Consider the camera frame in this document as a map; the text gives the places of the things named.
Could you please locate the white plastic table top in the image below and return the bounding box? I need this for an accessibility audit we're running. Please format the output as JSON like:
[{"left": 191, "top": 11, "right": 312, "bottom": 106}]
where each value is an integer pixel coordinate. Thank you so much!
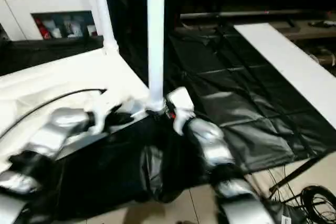
[{"left": 0, "top": 47, "right": 159, "bottom": 173}]

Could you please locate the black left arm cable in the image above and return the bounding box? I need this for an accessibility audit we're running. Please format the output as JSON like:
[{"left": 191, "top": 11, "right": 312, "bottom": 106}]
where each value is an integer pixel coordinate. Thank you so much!
[{"left": 0, "top": 88, "right": 108, "bottom": 141}]

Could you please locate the black plastic mat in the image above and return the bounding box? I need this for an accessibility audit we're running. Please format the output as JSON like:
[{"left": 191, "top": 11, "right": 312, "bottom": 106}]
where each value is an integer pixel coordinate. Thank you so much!
[{"left": 0, "top": 22, "right": 336, "bottom": 219}]

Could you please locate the black stand base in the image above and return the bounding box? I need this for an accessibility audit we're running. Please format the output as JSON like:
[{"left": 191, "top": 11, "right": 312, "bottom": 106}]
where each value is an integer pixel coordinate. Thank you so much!
[{"left": 268, "top": 153, "right": 336, "bottom": 224}]

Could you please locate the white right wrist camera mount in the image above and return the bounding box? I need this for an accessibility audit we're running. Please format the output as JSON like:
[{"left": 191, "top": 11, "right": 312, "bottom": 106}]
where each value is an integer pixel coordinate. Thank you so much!
[{"left": 165, "top": 87, "right": 196, "bottom": 136}]

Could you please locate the white board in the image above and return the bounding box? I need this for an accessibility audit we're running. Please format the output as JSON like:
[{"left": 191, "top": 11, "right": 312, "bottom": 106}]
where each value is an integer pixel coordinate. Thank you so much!
[{"left": 233, "top": 23, "right": 336, "bottom": 130}]

